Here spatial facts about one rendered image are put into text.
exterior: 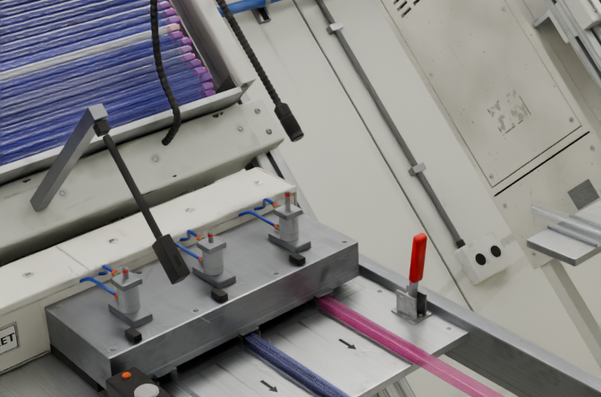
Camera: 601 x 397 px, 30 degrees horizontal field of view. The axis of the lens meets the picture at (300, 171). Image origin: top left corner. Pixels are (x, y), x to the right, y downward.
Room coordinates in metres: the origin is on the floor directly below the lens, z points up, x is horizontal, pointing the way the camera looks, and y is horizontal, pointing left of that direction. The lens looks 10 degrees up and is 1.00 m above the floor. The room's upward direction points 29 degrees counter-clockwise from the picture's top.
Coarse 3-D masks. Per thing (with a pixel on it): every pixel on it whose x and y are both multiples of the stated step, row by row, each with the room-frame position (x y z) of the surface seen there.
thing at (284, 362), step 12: (252, 336) 1.23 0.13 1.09; (252, 348) 1.23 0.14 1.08; (264, 348) 1.21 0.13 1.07; (276, 348) 1.21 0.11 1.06; (276, 360) 1.20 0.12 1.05; (288, 360) 1.20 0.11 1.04; (288, 372) 1.19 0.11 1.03; (300, 372) 1.18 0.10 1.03; (312, 372) 1.18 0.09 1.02; (312, 384) 1.17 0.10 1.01; (324, 384) 1.16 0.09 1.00; (324, 396) 1.16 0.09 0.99; (336, 396) 1.15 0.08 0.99; (348, 396) 1.15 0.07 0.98
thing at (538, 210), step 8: (536, 208) 1.36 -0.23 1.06; (544, 208) 1.36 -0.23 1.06; (552, 208) 1.36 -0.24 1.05; (544, 216) 1.36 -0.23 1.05; (552, 216) 1.35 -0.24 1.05; (560, 216) 1.34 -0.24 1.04; (568, 216) 1.34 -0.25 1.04; (560, 224) 1.35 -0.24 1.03; (568, 224) 1.34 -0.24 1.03; (576, 224) 1.33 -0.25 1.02; (584, 224) 1.32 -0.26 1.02; (592, 224) 1.32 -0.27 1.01; (584, 232) 1.32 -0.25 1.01; (592, 232) 1.32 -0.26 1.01; (600, 232) 1.31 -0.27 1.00; (600, 240) 1.31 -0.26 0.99
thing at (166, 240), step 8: (160, 240) 1.06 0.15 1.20; (168, 240) 1.06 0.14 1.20; (160, 248) 1.06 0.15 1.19; (168, 248) 1.06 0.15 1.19; (176, 248) 1.07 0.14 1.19; (160, 256) 1.07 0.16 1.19; (168, 256) 1.06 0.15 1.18; (176, 256) 1.06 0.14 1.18; (168, 264) 1.06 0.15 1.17; (176, 264) 1.06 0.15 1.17; (184, 264) 1.07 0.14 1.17; (168, 272) 1.07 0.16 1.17; (176, 272) 1.06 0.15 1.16; (184, 272) 1.06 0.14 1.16; (176, 280) 1.07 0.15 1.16
